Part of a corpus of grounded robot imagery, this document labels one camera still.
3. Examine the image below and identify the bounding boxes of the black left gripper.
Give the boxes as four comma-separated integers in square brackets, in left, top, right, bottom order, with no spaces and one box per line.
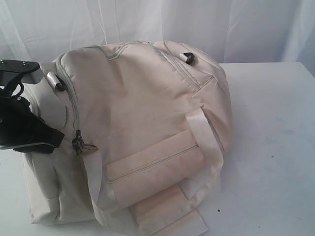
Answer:
[0,97,64,153]

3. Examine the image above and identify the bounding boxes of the cream duffel bag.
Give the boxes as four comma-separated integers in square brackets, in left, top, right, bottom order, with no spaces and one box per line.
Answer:
[22,41,233,236]

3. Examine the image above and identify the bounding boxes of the white backdrop curtain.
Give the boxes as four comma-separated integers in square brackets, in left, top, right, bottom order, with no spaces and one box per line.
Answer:
[0,0,315,71]

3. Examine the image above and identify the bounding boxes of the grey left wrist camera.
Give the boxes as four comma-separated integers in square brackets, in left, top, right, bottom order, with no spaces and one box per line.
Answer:
[0,59,44,87]

